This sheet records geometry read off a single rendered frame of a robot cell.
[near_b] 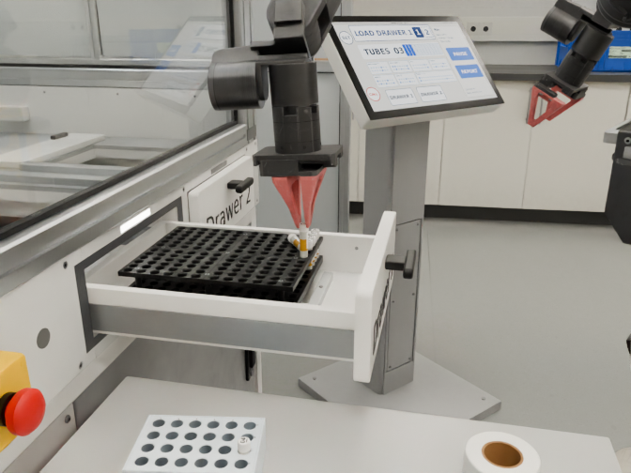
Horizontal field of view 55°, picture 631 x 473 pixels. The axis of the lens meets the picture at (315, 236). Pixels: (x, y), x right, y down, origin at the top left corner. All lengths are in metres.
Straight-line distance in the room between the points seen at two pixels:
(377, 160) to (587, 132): 2.24
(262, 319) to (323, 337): 0.07
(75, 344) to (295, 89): 0.39
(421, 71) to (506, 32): 2.65
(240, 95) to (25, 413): 0.40
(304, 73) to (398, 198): 1.09
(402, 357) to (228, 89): 1.43
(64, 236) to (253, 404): 0.29
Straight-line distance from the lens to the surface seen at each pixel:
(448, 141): 3.72
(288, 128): 0.72
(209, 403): 0.76
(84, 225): 0.75
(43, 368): 0.72
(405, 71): 1.66
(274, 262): 0.77
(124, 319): 0.75
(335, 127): 2.40
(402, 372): 2.05
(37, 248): 0.67
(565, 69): 1.30
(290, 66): 0.71
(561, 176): 3.86
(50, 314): 0.71
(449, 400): 2.06
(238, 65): 0.74
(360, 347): 0.65
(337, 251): 0.89
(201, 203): 1.00
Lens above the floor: 1.19
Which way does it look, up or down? 20 degrees down
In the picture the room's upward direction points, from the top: straight up
